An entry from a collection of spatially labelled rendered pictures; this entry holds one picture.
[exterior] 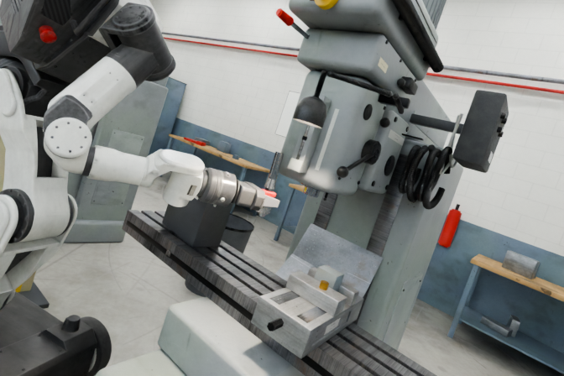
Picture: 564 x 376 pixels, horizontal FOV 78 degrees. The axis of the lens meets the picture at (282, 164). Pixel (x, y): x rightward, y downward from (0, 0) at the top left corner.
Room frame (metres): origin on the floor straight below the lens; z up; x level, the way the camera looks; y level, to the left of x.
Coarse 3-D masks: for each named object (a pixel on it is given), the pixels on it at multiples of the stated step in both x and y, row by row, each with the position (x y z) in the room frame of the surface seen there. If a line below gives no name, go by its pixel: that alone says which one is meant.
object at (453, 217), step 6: (450, 210) 4.50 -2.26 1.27; (456, 210) 4.45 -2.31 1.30; (450, 216) 4.46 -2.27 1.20; (456, 216) 4.42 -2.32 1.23; (450, 222) 4.44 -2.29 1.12; (456, 222) 4.42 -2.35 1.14; (444, 228) 4.48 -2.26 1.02; (450, 228) 4.43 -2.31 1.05; (456, 228) 4.44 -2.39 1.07; (444, 234) 4.45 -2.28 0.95; (450, 234) 4.42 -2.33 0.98; (444, 240) 4.44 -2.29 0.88; (450, 240) 4.43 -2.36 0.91; (444, 246) 4.44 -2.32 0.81
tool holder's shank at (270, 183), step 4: (276, 152) 0.95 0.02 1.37; (276, 156) 0.94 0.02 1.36; (280, 156) 0.94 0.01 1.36; (276, 160) 0.94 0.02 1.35; (280, 160) 0.94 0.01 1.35; (272, 164) 0.95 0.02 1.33; (276, 164) 0.94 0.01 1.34; (280, 164) 0.95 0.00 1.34; (272, 168) 0.94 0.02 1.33; (276, 168) 0.94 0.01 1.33; (272, 172) 0.94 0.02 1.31; (276, 172) 0.94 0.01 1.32; (272, 176) 0.94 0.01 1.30; (276, 176) 0.95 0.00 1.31; (268, 180) 0.94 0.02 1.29; (272, 180) 0.94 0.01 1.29; (268, 184) 0.94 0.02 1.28; (272, 184) 0.94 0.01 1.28; (268, 188) 0.94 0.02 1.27; (272, 188) 0.94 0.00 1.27
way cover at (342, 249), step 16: (304, 240) 1.38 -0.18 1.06; (320, 240) 1.35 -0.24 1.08; (336, 240) 1.33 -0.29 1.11; (304, 256) 1.33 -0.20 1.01; (320, 256) 1.31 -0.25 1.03; (336, 256) 1.29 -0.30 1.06; (352, 256) 1.27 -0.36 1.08; (368, 256) 1.25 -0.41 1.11; (288, 272) 1.29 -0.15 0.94; (304, 272) 1.28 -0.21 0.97; (352, 272) 1.23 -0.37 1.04; (368, 272) 1.21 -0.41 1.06
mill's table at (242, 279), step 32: (128, 224) 1.30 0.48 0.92; (160, 224) 1.29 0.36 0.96; (160, 256) 1.17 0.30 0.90; (192, 256) 1.09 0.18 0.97; (224, 256) 1.18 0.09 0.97; (224, 288) 0.99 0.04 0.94; (256, 288) 1.01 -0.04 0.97; (288, 352) 0.84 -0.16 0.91; (320, 352) 0.80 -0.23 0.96; (352, 352) 0.83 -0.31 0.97; (384, 352) 0.89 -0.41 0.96
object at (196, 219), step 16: (176, 208) 1.26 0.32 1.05; (192, 208) 1.20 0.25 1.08; (208, 208) 1.17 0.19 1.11; (224, 208) 1.22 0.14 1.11; (176, 224) 1.24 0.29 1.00; (192, 224) 1.18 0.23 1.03; (208, 224) 1.19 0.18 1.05; (224, 224) 1.24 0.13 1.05; (192, 240) 1.16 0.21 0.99; (208, 240) 1.20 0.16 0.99
